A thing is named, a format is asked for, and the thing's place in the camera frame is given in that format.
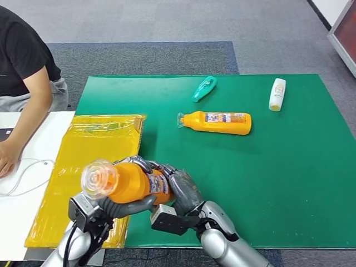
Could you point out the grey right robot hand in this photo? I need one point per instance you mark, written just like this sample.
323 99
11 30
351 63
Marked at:
185 191

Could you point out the person's hand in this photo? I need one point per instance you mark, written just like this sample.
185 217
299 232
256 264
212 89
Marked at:
7 158

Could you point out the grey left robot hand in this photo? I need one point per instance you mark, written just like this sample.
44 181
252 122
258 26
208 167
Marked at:
125 210

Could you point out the orange Tide detergent bottle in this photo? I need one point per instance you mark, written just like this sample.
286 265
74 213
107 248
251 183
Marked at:
130 184

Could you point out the person's forearm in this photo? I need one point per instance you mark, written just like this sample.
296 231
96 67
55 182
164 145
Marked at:
28 118

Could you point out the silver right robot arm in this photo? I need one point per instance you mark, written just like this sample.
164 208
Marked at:
228 247

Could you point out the teal plastic bottle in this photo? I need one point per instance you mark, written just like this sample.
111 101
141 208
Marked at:
204 88

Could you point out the white plastic bottle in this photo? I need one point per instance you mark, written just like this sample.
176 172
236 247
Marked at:
277 94

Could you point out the black flat device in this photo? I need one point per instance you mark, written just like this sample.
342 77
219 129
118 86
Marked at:
4 134

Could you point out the yellow transparent plastic bag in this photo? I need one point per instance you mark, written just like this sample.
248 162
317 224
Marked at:
83 147

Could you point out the person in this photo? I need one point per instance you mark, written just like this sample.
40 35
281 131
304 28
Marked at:
19 51

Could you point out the green table mat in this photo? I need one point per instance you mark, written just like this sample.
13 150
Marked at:
277 166

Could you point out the white framed red panel cabinet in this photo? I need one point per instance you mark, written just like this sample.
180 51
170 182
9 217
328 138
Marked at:
348 35

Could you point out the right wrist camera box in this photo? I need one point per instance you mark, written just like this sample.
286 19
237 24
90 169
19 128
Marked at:
170 221

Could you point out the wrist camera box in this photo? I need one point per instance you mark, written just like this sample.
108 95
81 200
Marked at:
83 213
170 221

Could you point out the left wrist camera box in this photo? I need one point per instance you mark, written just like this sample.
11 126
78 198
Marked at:
83 213

